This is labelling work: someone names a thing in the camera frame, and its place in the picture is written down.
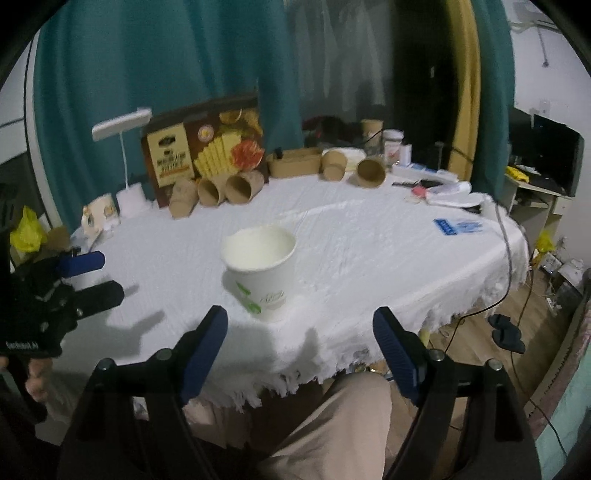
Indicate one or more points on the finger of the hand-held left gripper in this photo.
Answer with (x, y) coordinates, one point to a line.
(85, 263)
(101, 297)

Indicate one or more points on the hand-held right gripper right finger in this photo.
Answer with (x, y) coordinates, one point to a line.
(396, 355)

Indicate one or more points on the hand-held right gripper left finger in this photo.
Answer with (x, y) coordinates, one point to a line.
(207, 354)

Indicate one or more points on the white paper cup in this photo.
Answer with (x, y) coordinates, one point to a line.
(263, 277)

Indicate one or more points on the brown paper cup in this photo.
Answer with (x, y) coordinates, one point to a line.
(211, 190)
(370, 173)
(333, 165)
(244, 187)
(182, 199)
(371, 134)

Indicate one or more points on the person's left hand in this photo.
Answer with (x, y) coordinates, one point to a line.
(39, 376)

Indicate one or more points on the printed white mug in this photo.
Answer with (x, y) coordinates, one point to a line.
(102, 213)

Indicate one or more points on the yellow plastic bag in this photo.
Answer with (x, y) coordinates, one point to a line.
(27, 233)

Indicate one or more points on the person's leg in beige trousers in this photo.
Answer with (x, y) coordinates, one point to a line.
(332, 429)

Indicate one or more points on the black slippers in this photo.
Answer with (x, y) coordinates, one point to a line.
(507, 333)

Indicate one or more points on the white tablecloth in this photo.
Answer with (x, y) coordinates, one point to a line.
(369, 240)

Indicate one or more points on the blue packet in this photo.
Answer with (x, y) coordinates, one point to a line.
(455, 226)

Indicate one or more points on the white desk lamp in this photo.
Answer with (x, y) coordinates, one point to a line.
(123, 123)

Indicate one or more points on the brown snack box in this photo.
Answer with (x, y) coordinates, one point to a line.
(184, 157)

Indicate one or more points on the white plastic bag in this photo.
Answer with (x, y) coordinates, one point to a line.
(455, 191)

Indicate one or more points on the small yellow bag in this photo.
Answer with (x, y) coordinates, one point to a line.
(545, 242)

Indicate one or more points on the small white box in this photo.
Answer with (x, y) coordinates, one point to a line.
(406, 154)

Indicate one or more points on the beige computer desk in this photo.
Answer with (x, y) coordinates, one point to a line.
(540, 207)

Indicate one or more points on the white jar with label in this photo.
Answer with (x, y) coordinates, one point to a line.
(393, 145)

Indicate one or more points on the brown cardboard box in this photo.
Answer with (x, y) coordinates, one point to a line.
(295, 162)

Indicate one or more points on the teal curtain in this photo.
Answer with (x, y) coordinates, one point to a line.
(496, 92)
(161, 60)

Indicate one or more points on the yellow curtain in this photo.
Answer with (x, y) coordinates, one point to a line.
(464, 83)

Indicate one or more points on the white sheer curtain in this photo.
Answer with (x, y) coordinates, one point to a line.
(341, 55)

